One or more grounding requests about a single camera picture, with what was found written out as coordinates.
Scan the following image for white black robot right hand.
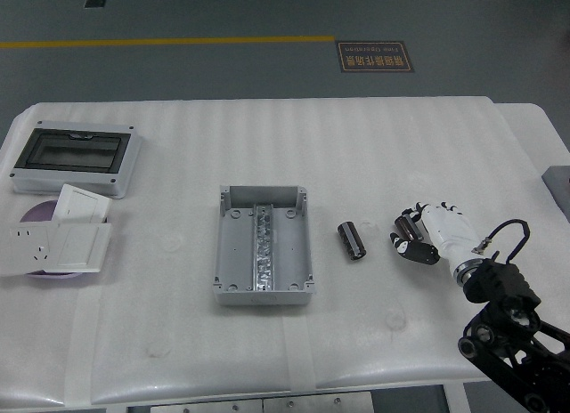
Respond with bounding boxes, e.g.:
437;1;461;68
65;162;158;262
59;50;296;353
389;200;481;276

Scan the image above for open grey junction box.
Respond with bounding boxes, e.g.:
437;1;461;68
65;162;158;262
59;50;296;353
211;184;317;307

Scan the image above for grey distribution box dark window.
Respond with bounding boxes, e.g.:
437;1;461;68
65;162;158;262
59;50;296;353
8;120;143;200

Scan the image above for white foam mat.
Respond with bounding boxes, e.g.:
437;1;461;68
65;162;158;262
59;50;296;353
0;95;570;408

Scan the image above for white table leg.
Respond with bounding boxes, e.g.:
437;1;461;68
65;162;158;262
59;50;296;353
440;383;473;413

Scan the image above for dark floor sign orange text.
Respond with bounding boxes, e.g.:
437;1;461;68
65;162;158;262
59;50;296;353
334;40;415;74

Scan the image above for grey metal plate with screws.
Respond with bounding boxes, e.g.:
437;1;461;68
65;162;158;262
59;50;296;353
262;392;374;413
150;398;264;413

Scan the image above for yellow floor tape line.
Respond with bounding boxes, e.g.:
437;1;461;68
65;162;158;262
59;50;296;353
0;35;336;50

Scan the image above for purple round plate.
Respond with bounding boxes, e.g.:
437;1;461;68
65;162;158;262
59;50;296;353
20;198;86;280

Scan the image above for silver metal mounting rail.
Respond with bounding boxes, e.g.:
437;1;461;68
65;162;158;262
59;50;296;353
250;202;277;293

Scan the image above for white wall switch panel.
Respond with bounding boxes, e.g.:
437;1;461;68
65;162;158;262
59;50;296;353
53;183;112;225
43;222;113;274

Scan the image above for white wall socket panel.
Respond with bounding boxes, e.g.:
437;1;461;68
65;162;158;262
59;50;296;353
0;221;61;279

